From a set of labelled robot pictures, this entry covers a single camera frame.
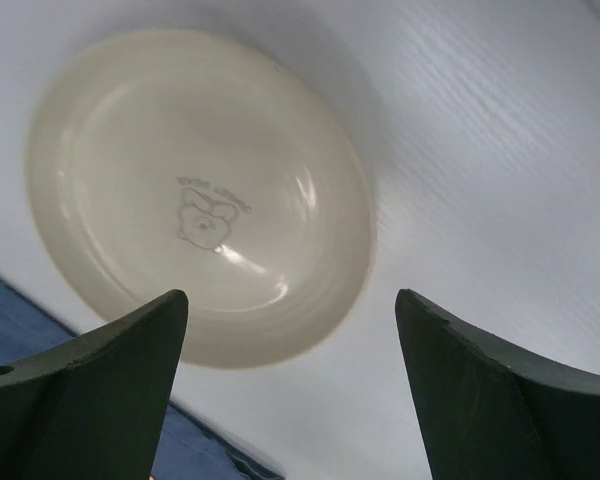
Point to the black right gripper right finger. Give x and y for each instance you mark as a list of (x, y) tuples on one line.
[(489, 409)]

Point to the white paper plate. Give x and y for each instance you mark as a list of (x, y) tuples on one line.
[(178, 159)]

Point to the blue cloth placemat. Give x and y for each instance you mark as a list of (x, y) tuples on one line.
[(187, 448)]

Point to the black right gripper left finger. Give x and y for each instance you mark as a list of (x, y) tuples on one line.
[(93, 407)]

